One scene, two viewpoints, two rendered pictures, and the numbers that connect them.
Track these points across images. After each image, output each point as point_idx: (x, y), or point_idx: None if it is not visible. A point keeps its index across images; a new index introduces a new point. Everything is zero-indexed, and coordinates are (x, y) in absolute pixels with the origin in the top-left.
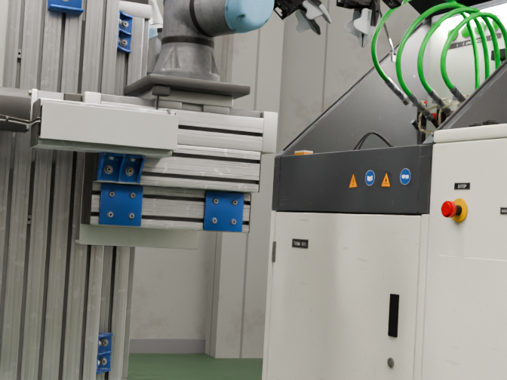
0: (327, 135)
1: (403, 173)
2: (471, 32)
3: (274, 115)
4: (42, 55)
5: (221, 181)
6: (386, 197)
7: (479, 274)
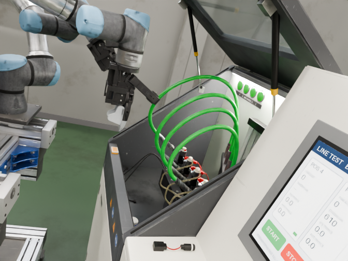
0: (143, 132)
1: (116, 236)
2: (236, 104)
3: (0, 200)
4: None
5: None
6: (112, 236)
7: None
